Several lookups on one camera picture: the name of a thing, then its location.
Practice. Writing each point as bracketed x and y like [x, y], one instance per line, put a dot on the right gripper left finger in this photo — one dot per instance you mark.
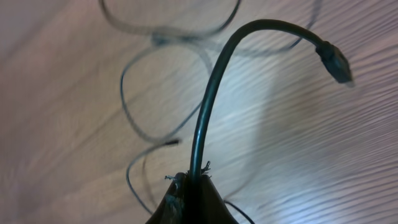
[172, 206]

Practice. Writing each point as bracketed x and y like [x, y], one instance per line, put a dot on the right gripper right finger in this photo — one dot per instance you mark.
[212, 209]

